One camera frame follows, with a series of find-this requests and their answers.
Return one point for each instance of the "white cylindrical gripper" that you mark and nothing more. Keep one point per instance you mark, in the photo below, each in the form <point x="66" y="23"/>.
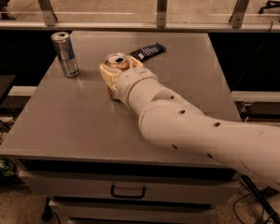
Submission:
<point x="132" y="78"/>

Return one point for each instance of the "orange gold soda can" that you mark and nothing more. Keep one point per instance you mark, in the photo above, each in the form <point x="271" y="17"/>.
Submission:
<point x="118" y="60"/>

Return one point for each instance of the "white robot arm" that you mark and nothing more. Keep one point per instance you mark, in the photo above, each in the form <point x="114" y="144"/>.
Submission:
<point x="166" y="119"/>

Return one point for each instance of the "silver blue energy drink can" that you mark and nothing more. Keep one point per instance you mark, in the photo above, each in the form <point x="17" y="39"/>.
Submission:
<point x="65" y="53"/>

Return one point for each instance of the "dark blue snack bar wrapper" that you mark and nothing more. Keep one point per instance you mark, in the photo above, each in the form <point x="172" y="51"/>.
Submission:
<point x="148" y="52"/>

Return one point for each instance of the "grey drawer cabinet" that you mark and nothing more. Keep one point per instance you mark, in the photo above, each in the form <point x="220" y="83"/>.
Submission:
<point x="72" y="142"/>

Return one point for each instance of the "green snack bag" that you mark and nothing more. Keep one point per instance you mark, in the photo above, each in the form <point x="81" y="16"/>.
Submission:
<point x="7" y="167"/>

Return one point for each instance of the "black tripod leg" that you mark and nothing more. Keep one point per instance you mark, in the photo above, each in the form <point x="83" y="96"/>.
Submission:
<point x="273" y="215"/>

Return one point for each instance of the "middle metal railing bracket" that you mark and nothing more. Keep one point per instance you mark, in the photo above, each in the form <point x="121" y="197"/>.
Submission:
<point x="161" y="13"/>

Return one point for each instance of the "metal railing bracket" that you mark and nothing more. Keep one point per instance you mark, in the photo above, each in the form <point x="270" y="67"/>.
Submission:
<point x="47" y="11"/>
<point x="238" y="14"/>
<point x="161" y="13"/>

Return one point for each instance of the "left metal railing bracket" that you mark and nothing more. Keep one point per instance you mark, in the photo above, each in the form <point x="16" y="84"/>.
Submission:
<point x="47" y="11"/>

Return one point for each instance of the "black drawer handle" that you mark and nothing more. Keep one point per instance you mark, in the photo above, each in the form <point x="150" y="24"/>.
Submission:
<point x="127" y="192"/>

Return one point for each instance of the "right metal railing bracket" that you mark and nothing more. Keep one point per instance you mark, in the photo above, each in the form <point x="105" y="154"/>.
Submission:
<point x="238" y="14"/>

